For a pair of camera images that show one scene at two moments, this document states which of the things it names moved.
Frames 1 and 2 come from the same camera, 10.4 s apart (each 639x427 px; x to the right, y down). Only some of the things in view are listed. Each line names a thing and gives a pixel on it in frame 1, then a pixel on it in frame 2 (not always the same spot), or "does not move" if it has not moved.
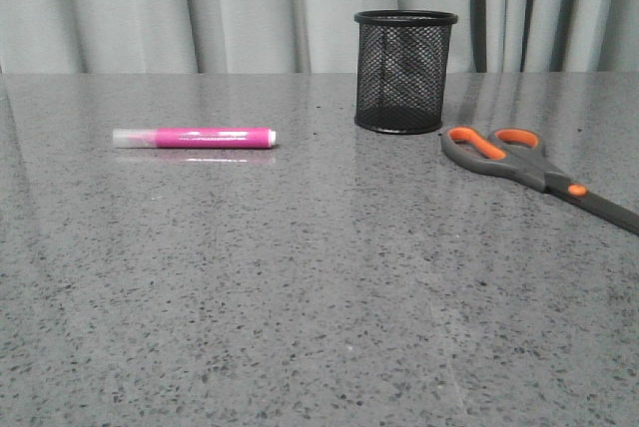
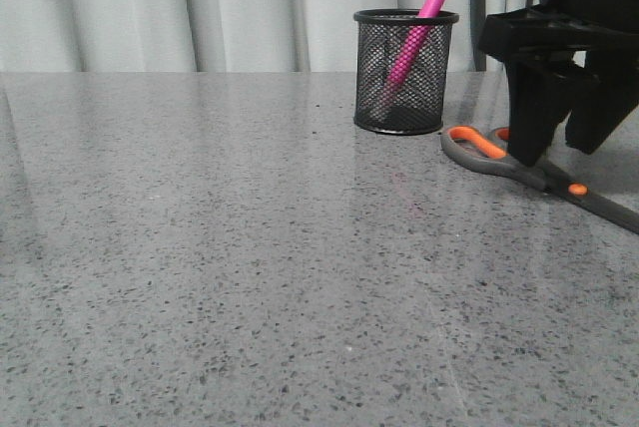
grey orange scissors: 518,153 does not move
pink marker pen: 195,138 to 424,24
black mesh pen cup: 402,64 does not move
